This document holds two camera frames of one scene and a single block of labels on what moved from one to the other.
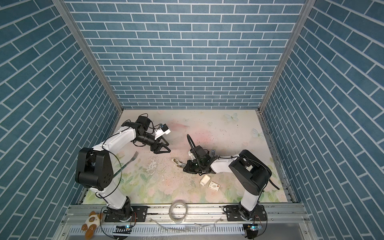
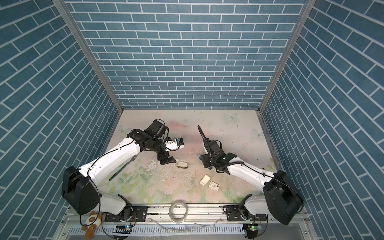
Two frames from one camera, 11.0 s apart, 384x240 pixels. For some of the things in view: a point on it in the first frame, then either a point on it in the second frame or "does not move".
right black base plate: x=232 y=214 does not move
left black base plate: x=139 y=214 does not move
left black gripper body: x=154 y=146 → x=163 y=156
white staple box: x=214 y=186 does not move
